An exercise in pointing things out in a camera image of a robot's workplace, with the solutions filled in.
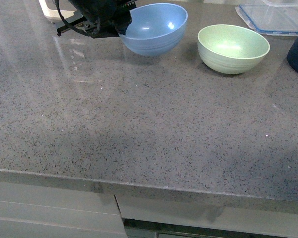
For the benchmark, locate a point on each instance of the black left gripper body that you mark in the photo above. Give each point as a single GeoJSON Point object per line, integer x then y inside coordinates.
{"type": "Point", "coordinates": [97, 18]}

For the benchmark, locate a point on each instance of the blue bowl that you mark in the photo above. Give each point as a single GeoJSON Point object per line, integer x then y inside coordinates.
{"type": "Point", "coordinates": [155, 28]}

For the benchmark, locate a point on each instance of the green bowl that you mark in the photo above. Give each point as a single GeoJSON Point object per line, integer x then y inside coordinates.
{"type": "Point", "coordinates": [230, 49]}

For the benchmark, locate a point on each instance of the cream toaster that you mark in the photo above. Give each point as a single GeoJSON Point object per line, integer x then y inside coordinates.
{"type": "Point", "coordinates": [50, 11]}

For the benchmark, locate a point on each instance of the clear plastic container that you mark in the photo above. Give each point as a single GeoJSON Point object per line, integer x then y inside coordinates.
{"type": "Point", "coordinates": [270, 17]}

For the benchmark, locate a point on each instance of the white cabinet drawer left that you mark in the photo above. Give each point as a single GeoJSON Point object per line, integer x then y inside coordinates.
{"type": "Point", "coordinates": [28, 211]}

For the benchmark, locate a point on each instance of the white cabinet drawer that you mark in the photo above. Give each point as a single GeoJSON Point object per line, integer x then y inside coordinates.
{"type": "Point", "coordinates": [212, 217]}
{"type": "Point", "coordinates": [28, 211]}

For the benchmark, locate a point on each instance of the white cabinet drawer right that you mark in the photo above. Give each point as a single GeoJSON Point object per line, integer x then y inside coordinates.
{"type": "Point", "coordinates": [212, 217]}

